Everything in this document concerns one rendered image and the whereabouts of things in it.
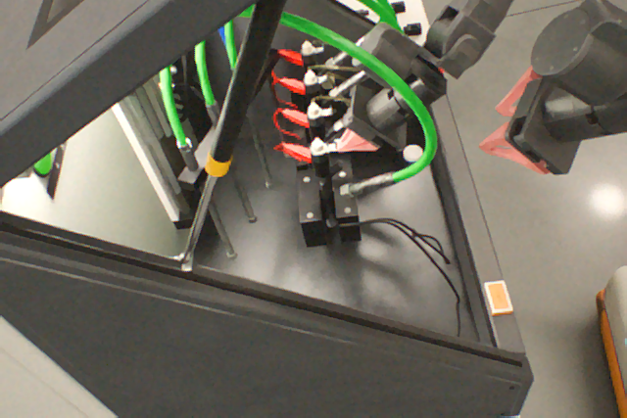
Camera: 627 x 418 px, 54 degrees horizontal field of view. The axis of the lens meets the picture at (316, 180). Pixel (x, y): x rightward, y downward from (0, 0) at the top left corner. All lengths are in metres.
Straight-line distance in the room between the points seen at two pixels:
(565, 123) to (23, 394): 0.70
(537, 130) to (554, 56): 0.11
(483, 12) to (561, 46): 0.33
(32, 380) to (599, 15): 0.70
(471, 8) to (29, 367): 0.68
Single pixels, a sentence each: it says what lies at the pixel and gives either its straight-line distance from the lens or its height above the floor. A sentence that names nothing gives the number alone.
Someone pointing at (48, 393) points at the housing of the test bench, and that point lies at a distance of 0.87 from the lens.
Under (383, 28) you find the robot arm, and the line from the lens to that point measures 0.82.
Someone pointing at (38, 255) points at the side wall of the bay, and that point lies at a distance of 0.59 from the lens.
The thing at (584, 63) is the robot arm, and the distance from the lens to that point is 0.51.
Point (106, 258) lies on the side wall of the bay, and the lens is 0.60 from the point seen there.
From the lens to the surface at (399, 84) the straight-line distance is 0.72.
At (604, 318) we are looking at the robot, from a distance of 1.99.
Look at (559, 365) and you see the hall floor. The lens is 2.02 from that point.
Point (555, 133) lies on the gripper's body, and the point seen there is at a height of 1.38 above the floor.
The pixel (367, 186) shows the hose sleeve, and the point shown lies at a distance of 0.87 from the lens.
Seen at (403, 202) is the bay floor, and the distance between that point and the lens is 1.24.
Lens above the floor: 1.83
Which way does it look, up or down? 51 degrees down
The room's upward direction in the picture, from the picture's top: 11 degrees counter-clockwise
